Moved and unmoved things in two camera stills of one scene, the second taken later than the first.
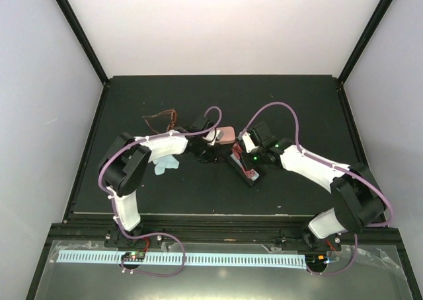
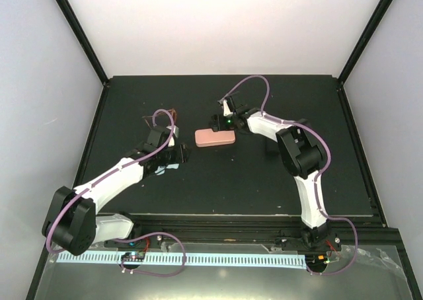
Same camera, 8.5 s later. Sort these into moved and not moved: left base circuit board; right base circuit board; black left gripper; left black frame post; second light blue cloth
Moved: black left gripper
Not moved: second light blue cloth; left black frame post; right base circuit board; left base circuit board
